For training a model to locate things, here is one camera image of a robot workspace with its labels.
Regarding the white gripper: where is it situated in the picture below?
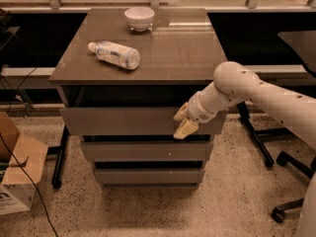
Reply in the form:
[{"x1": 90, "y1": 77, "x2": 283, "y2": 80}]
[{"x1": 173, "y1": 93, "x2": 216, "y2": 139}]

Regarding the grey top drawer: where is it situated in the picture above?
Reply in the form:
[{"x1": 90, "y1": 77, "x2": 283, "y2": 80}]
[{"x1": 60, "y1": 108, "x2": 180, "y2": 135}]

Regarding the grey drawer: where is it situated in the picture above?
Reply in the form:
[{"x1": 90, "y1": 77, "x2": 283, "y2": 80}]
[
  {"x1": 60, "y1": 108, "x2": 180, "y2": 135},
  {"x1": 93, "y1": 169, "x2": 204, "y2": 185},
  {"x1": 81, "y1": 141, "x2": 213, "y2": 162}
]

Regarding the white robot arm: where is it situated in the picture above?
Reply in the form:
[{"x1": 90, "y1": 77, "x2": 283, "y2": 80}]
[{"x1": 174, "y1": 61, "x2": 316, "y2": 237}]

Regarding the grey drawer cabinet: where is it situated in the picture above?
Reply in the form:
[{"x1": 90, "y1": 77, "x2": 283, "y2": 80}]
[{"x1": 49, "y1": 9, "x2": 226, "y2": 187}]

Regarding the grey middle drawer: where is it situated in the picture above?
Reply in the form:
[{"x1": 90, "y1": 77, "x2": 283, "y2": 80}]
[{"x1": 81, "y1": 141, "x2": 213, "y2": 162}]

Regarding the grey bottom drawer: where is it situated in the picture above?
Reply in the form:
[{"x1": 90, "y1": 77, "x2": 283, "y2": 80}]
[{"x1": 93, "y1": 169, "x2": 204, "y2": 185}]

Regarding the dark side table top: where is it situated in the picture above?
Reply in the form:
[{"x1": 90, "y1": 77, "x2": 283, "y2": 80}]
[{"x1": 277, "y1": 30, "x2": 316, "y2": 77}]

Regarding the clear plastic water bottle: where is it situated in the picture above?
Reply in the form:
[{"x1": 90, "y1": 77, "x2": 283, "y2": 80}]
[{"x1": 88, "y1": 40, "x2": 140, "y2": 70}]

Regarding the white ceramic bowl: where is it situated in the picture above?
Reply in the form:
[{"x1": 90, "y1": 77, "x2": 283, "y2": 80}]
[{"x1": 124, "y1": 7, "x2": 155, "y2": 32}]

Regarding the black left desk leg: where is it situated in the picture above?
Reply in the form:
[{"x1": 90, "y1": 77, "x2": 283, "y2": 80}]
[{"x1": 51, "y1": 127, "x2": 69, "y2": 189}]

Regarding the brown cardboard box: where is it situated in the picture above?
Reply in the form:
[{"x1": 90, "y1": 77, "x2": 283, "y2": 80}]
[{"x1": 0, "y1": 112, "x2": 48, "y2": 215}]

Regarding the black floor cable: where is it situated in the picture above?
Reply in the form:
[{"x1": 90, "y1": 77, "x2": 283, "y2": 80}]
[{"x1": 0, "y1": 133, "x2": 59, "y2": 237}]

